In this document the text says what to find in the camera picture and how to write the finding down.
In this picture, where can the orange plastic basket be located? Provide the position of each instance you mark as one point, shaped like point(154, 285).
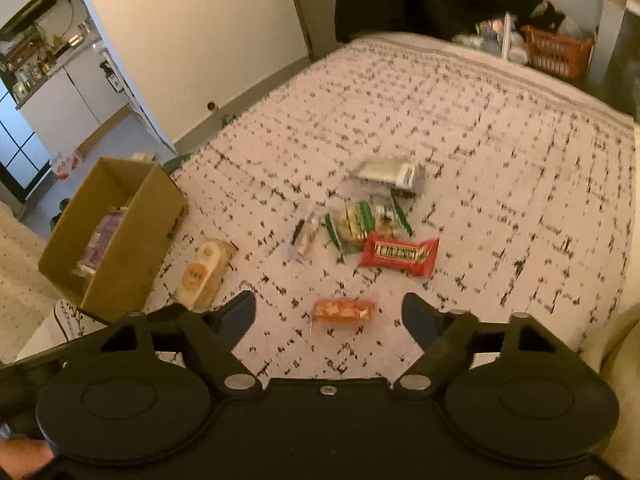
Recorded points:
point(555, 52)

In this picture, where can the dotted beige tablecloth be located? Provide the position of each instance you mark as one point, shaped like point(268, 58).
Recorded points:
point(22, 270)

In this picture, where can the silver snack packet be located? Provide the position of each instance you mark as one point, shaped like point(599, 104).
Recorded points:
point(385, 172)

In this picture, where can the red white plastic bag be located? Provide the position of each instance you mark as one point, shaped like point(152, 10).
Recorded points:
point(66, 164)

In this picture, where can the brown cardboard box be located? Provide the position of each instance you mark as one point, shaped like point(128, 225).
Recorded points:
point(130, 260)

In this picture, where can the group of kitchen bottles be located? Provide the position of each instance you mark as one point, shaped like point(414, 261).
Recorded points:
point(25, 72)

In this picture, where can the small clear snack packet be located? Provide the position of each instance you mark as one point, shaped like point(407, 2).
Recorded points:
point(305, 235)

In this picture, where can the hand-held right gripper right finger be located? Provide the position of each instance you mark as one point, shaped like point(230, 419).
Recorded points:
point(422, 317)

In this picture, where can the green cartoon floor mat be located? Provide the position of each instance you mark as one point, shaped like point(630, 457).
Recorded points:
point(179, 162)

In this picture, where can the checked bed cover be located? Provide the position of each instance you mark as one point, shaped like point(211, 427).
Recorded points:
point(475, 160)

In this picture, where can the purple white snack packet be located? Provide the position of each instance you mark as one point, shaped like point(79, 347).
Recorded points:
point(102, 240)

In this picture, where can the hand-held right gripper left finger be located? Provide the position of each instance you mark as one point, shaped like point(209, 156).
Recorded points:
point(235, 314)

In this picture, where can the red snack packet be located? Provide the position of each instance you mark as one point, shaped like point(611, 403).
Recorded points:
point(397, 255)

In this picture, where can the green cookie packet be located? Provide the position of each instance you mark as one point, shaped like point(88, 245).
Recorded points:
point(360, 225)

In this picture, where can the beige cracker packet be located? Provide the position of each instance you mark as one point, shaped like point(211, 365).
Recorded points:
point(205, 275)

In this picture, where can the white desk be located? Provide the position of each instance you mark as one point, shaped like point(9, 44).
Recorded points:
point(617, 20)

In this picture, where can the person's left hand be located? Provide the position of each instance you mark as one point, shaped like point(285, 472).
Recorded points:
point(22, 457)

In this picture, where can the olive blanket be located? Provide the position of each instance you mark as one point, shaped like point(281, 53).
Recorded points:
point(617, 385)

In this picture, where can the orange snack packet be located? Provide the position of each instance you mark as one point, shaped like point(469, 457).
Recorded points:
point(344, 310)

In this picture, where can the black framed glass door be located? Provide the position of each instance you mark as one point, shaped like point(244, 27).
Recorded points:
point(12, 150)

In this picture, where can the white kitchen cabinet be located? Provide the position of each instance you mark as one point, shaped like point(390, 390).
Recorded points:
point(70, 105)

